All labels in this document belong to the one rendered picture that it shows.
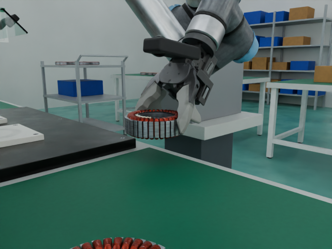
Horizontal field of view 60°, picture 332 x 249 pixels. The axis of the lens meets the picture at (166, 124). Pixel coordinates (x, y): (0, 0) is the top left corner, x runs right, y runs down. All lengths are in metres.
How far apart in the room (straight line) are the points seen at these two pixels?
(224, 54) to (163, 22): 0.16
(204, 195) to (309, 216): 0.13
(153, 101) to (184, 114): 0.11
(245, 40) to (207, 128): 0.28
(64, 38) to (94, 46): 0.70
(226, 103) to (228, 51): 0.34
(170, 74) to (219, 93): 0.42
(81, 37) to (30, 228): 6.56
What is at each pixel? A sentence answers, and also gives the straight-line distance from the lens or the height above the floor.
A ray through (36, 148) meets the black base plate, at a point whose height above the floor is 0.77.
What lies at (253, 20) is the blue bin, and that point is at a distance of 7.18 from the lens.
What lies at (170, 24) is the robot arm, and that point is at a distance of 0.72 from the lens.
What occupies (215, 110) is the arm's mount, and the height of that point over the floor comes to 0.77.
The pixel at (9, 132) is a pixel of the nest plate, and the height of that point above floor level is 0.78.
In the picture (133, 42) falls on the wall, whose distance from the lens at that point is 7.65.
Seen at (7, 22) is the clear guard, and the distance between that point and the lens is 0.95.
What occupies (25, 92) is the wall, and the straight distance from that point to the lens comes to 6.34.
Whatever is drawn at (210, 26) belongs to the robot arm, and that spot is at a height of 1.00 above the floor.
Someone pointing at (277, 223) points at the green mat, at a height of 0.75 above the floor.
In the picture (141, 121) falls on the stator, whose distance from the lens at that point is 0.49.
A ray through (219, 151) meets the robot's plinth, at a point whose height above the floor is 0.62.
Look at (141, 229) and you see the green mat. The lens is 0.33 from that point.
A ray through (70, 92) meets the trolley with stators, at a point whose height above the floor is 0.59.
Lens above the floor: 0.93
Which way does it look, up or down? 12 degrees down
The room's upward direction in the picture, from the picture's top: straight up
